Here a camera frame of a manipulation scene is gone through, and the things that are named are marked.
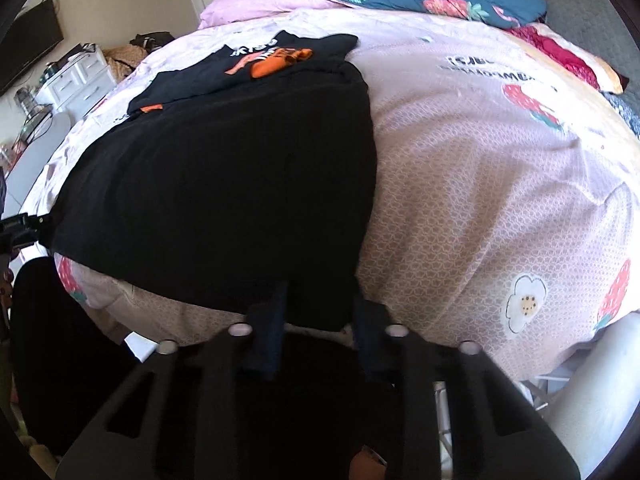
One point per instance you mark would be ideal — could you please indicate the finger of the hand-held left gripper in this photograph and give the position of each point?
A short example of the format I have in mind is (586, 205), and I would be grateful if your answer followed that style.
(42, 222)

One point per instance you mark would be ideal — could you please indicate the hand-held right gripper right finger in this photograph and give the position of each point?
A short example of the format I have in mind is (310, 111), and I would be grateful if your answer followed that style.
(372, 342)

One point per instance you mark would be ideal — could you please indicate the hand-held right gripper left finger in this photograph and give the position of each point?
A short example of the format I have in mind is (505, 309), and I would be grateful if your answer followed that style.
(267, 332)

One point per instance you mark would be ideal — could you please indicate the black long-sleeve shirt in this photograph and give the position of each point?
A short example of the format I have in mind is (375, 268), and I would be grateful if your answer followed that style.
(225, 185)

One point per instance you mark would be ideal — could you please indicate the person's left hand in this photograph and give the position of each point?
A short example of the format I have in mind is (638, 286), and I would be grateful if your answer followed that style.
(5, 285)

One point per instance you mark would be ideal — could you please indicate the grey side table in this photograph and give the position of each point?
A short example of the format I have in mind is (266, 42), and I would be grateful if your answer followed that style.
(35, 155)

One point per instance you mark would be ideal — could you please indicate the person's dark clothing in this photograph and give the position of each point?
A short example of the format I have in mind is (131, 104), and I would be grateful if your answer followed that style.
(60, 350)

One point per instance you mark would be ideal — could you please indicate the white drawer cabinet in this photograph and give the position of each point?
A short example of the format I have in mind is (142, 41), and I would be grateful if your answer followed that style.
(75, 82)

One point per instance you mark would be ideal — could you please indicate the black television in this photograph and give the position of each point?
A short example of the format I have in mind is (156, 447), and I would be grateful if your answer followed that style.
(25, 45)

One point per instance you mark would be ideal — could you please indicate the tan cloth pile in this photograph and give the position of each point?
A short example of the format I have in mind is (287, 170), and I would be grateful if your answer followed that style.
(122, 60)

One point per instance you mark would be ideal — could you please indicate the black bag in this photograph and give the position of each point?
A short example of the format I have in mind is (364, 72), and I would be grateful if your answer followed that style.
(152, 40)

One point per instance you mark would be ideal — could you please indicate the pink pillow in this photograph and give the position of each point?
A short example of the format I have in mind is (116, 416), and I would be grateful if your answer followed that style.
(250, 2)

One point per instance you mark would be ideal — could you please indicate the blue patterned pillow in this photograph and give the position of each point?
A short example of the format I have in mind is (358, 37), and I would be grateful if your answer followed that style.
(625, 112)

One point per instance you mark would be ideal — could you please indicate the red floral pillow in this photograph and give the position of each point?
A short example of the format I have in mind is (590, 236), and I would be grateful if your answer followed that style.
(565, 55)

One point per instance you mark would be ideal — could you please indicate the grey padded headboard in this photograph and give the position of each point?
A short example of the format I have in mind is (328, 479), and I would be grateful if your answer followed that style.
(585, 15)

